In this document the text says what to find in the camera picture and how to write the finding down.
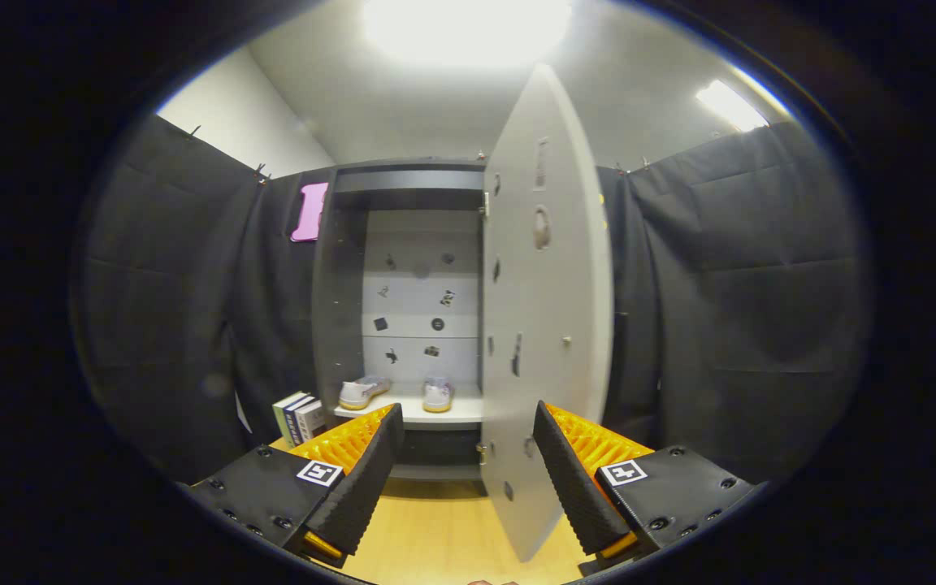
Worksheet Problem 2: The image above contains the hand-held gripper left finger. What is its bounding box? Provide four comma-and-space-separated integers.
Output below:
188, 402, 405, 570

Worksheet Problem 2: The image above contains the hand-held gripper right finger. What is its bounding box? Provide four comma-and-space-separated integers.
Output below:
531, 400, 761, 574

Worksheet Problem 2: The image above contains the white shoe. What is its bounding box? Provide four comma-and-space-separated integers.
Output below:
338, 375, 392, 410
422, 375, 457, 414

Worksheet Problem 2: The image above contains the beige shoe cabinet door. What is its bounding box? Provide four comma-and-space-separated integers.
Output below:
480, 63, 615, 563

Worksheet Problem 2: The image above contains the dark grey shoe cabinet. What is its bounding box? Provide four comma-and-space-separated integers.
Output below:
311, 158, 489, 480

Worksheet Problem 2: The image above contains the white cabinet shelf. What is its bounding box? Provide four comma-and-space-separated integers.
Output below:
334, 382, 485, 425

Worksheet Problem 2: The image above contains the white grey book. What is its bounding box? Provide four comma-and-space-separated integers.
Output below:
296, 400, 327, 440

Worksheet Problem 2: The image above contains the dark blue book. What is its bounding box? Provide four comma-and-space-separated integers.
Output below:
284, 396, 316, 446

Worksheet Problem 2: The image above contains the green and white book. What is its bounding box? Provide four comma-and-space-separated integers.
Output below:
273, 392, 306, 444

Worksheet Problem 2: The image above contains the black backdrop cloth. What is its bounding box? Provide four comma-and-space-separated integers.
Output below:
70, 114, 871, 488

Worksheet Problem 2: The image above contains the long ceiling light strip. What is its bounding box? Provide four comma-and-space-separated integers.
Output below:
695, 79, 771, 132

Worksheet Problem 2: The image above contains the square ceiling light panel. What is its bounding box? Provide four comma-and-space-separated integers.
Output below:
362, 0, 574, 70

